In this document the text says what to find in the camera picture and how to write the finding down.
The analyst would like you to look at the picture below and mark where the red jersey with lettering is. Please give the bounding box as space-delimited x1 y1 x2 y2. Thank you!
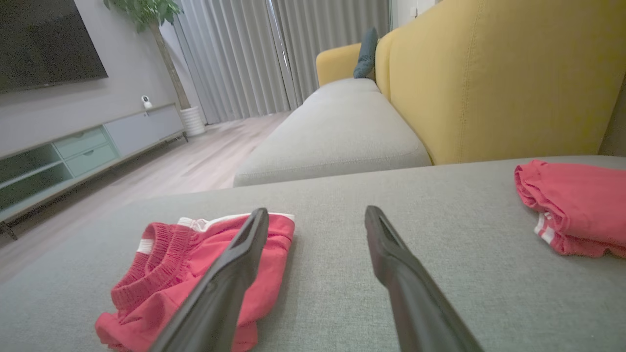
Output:
514 159 626 259

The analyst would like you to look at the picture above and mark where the grey low TV cabinet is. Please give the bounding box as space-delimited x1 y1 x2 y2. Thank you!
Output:
0 103 189 240

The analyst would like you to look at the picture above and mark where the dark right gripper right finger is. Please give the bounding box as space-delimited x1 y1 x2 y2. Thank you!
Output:
364 205 486 352

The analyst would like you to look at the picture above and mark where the light grey sofa seat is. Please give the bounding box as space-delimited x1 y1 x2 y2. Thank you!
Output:
233 78 432 187

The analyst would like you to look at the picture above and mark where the yellow sofa backrest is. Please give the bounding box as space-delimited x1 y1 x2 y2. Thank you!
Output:
315 0 626 165

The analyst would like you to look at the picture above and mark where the red jersey with ribbed collar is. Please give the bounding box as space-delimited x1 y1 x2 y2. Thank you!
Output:
94 212 296 352

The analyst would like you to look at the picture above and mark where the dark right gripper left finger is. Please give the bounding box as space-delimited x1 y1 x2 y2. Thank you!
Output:
148 207 270 352

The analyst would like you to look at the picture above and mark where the white ribbed plant pot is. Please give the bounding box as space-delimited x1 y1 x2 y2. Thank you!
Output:
179 106 206 137

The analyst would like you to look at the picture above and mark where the grey pleated curtain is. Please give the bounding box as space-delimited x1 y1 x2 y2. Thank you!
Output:
270 0 392 109
171 0 298 125

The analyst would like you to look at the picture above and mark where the green indoor tree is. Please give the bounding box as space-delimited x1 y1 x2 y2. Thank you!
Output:
103 0 191 110

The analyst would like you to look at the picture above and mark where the black flat television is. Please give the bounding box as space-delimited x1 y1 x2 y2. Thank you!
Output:
0 0 109 93

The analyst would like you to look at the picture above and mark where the dark blue cushion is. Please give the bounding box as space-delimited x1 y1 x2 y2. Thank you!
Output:
353 27 380 80

